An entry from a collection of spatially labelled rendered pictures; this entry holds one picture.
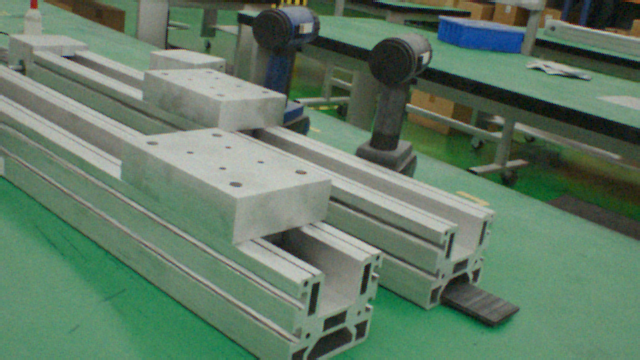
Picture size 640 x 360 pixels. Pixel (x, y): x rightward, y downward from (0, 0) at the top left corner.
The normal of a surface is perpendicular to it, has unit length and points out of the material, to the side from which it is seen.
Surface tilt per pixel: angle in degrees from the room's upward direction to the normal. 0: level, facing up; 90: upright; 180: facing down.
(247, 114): 90
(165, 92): 90
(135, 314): 0
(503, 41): 90
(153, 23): 90
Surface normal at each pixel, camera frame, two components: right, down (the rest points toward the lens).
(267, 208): 0.73, 0.32
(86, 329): 0.15, -0.94
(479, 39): 0.36, 0.35
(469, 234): -0.67, 0.14
